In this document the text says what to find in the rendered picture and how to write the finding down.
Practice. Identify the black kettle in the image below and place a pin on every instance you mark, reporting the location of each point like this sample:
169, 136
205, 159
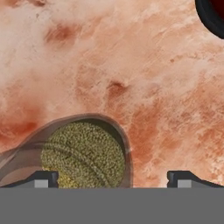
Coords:
210, 16

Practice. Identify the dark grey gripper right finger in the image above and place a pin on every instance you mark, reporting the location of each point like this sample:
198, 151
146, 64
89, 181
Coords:
182, 178

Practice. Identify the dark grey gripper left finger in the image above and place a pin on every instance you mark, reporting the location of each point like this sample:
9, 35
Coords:
43, 178

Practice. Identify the glass jar with green grains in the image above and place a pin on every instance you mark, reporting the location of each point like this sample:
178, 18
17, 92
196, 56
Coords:
84, 153

